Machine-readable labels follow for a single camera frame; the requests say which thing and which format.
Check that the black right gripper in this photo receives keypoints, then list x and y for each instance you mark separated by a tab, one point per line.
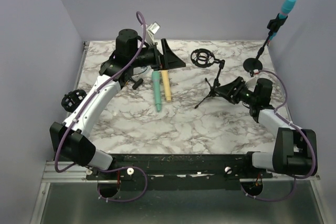
227	91

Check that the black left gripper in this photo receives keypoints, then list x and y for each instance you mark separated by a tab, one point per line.
170	60

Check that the cream yellow microphone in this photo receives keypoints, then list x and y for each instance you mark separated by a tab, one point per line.
166	84

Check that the mint green microphone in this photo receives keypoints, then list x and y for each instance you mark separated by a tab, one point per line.
157	90

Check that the black round base mic stand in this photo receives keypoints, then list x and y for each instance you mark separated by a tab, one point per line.
252	64

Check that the blue microphone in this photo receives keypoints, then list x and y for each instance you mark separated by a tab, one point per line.
284	11

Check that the black shock mount desk stand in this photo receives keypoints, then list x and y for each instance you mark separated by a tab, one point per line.
73	99

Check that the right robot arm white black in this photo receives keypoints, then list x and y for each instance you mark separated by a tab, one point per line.
295	149

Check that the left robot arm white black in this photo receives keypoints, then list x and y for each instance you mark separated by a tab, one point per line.
70	138

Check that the black T-handle tool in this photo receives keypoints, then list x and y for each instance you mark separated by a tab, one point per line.
136	83

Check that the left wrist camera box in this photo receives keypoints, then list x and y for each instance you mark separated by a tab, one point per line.
151	30

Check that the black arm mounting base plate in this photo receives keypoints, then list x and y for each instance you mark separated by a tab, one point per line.
177	172

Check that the aluminium extrusion rail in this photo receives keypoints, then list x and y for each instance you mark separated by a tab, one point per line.
78	174

